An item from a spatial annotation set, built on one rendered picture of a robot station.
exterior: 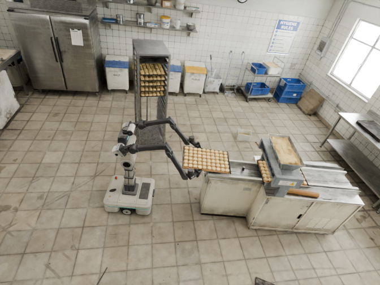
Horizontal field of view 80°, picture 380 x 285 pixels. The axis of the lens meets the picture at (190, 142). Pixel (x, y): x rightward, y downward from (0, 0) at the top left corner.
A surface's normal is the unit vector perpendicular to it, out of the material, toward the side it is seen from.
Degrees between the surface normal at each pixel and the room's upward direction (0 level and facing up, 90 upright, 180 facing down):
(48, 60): 90
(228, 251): 0
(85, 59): 90
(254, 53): 90
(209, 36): 90
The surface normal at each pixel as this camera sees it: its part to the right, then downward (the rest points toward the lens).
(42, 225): 0.13, -0.76
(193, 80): 0.09, 0.67
